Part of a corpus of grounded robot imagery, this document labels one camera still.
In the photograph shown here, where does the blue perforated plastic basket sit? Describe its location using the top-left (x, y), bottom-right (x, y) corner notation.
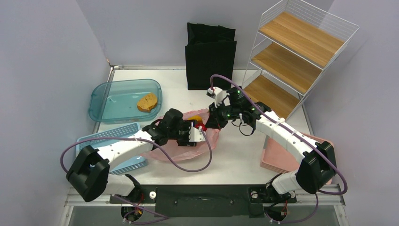
top-left (75, 122), bottom-right (148, 175)

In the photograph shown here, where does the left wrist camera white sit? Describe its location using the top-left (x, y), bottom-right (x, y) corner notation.
top-left (189, 123), bottom-right (206, 142)

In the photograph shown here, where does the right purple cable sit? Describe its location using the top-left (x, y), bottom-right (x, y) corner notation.
top-left (209, 74), bottom-right (349, 196)

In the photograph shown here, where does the teal transparent plastic tray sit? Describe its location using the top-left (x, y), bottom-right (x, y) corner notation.
top-left (88, 79), bottom-right (162, 124)

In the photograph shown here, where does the red chili pepper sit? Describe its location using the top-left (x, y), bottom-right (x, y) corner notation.
top-left (194, 122), bottom-right (207, 131)

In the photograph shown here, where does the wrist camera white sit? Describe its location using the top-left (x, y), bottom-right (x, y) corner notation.
top-left (206, 87), bottom-right (223, 108)
top-left (189, 123), bottom-right (206, 142)

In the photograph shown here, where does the pink plastic grocery bag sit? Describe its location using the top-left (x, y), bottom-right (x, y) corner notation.
top-left (141, 108), bottom-right (220, 162)

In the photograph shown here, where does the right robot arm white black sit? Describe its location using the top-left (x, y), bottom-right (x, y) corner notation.
top-left (206, 86), bottom-right (338, 202)

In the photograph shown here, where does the yellow banana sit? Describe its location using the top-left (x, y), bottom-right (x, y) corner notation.
top-left (187, 115), bottom-right (203, 123)

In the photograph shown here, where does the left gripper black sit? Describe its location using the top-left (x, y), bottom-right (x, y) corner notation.
top-left (168, 121), bottom-right (197, 145)

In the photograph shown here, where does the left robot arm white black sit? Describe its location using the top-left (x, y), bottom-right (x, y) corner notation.
top-left (66, 109), bottom-right (206, 202)

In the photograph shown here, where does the black fabric grocery bag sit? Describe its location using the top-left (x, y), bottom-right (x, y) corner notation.
top-left (185, 23), bottom-right (237, 90)

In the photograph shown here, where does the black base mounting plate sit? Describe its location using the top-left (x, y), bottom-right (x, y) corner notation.
top-left (110, 184), bottom-right (297, 218)

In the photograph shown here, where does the brown bread slice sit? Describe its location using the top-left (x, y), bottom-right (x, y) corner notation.
top-left (136, 93), bottom-right (158, 113)

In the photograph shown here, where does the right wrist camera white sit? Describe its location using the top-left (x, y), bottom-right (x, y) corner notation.
top-left (206, 87), bottom-right (223, 108)

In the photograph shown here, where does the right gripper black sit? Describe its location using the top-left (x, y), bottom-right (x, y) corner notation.
top-left (206, 100), bottom-right (240, 129)

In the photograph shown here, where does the white wire wooden shelf rack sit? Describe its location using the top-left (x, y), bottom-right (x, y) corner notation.
top-left (242, 0), bottom-right (359, 119)

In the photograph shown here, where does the pink perforated plastic basket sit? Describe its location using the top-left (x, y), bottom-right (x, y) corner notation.
top-left (260, 132), bottom-right (335, 185)

